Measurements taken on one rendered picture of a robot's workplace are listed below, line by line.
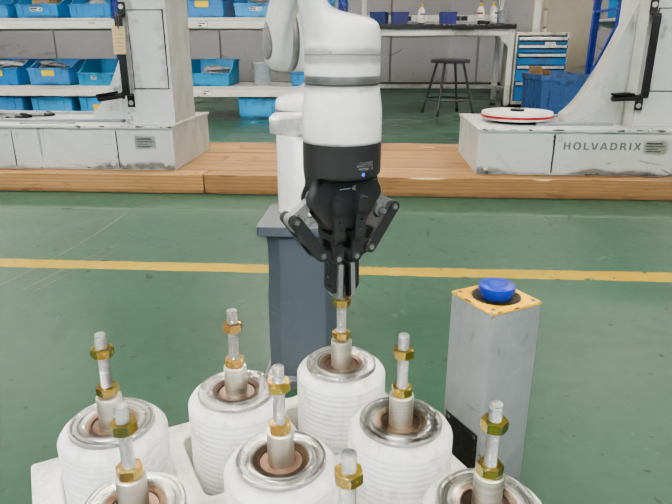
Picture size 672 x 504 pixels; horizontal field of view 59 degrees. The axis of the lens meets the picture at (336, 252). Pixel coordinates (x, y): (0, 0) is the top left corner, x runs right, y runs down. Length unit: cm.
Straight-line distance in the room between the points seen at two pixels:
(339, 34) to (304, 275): 54
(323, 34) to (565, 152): 211
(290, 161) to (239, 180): 151
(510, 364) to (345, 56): 37
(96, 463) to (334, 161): 33
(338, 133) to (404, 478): 31
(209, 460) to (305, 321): 47
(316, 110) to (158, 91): 214
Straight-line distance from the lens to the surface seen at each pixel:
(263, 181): 246
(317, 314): 103
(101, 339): 56
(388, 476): 55
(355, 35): 54
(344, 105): 54
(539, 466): 97
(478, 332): 67
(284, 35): 93
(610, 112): 280
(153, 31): 265
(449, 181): 244
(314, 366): 65
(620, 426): 110
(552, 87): 494
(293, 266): 100
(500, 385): 70
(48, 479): 68
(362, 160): 55
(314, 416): 65
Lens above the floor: 58
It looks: 19 degrees down
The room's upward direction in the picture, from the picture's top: straight up
